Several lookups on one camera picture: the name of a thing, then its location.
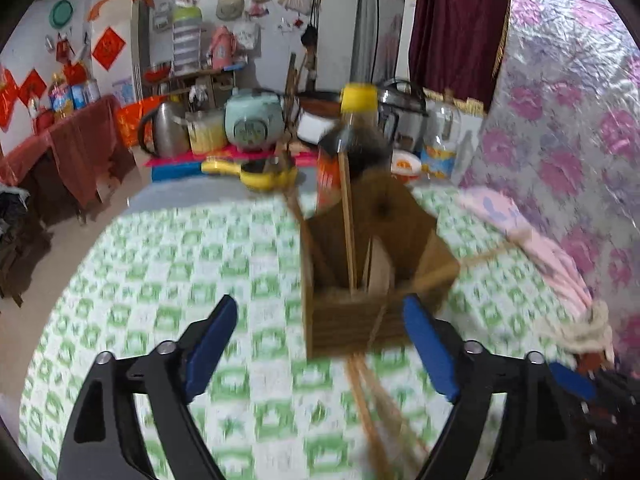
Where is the single wooden chopstick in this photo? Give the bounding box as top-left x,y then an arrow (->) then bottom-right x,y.
400,240 -> 531,296
339,152 -> 358,293

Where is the yellow pot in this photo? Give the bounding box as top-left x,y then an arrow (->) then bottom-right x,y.
185,109 -> 228,156

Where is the reddish brown cloth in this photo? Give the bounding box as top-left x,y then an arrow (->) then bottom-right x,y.
575,350 -> 616,373

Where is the cream cloth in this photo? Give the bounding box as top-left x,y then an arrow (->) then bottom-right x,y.
537,300 -> 616,356

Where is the green plate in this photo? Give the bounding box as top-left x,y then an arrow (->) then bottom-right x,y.
51,0 -> 76,28

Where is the black pressure cooker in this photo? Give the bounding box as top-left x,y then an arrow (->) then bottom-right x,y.
377,78 -> 428,153

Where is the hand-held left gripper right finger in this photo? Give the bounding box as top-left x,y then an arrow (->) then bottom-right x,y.
402,294 -> 591,480

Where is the maroon curtain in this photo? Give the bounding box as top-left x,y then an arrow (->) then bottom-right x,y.
409,0 -> 513,106

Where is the orange red bag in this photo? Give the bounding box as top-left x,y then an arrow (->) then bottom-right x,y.
116,100 -> 156,148

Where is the stacked steamer container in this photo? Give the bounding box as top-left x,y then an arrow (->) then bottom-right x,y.
172,5 -> 205,73

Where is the red diamond paper decoration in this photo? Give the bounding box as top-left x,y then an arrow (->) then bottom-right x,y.
19,69 -> 48,106
91,27 -> 126,72
0,67 -> 18,128

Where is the dark sauce bottle yellow cap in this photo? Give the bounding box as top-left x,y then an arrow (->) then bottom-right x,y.
316,85 -> 396,213

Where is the blue box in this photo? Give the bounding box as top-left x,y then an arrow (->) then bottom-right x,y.
150,162 -> 241,183

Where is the green checked tablecloth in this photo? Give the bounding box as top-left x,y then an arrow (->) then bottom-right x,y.
20,187 -> 616,480

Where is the white pot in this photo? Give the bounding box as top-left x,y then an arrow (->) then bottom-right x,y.
297,91 -> 343,143

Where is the steel kettle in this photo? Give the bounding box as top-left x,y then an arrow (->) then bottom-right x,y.
137,101 -> 191,159

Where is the wooden chopstick holder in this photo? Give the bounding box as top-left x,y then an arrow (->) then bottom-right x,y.
299,162 -> 461,361

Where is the beige jar shaped ornament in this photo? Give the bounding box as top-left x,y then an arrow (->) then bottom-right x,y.
216,0 -> 247,22

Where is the pile of dark clothes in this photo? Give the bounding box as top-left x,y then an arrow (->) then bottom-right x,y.
0,185 -> 36,241

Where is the pink thermos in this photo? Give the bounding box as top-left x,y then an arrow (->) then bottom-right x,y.
209,26 -> 236,68

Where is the pale green rice cooker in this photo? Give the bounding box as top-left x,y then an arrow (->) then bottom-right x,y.
224,89 -> 283,152

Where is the red cloth covered table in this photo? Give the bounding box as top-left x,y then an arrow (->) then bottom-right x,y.
0,95 -> 138,221

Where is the white bowl with orange food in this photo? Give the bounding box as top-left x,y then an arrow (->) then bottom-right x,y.
391,150 -> 422,178

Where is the yellow frying pan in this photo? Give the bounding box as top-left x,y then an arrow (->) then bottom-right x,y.
201,157 -> 298,191

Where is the floral foil wall covering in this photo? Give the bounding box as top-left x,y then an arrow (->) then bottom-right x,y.
457,0 -> 640,376

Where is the clear plastic bottle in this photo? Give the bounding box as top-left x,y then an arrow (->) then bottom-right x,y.
421,100 -> 462,179

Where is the gold capped bottle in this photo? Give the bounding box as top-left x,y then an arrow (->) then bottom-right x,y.
457,100 -> 486,176

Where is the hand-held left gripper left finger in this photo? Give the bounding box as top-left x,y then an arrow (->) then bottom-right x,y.
57,294 -> 239,480

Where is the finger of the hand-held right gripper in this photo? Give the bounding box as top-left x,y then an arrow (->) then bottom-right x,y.
549,361 -> 598,402

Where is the white refrigerator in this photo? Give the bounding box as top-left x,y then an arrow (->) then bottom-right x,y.
91,0 -> 153,106

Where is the pink cloth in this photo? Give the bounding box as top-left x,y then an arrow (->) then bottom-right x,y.
457,186 -> 593,321

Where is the cooking oil bottle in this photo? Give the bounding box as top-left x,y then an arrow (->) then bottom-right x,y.
48,72 -> 76,121

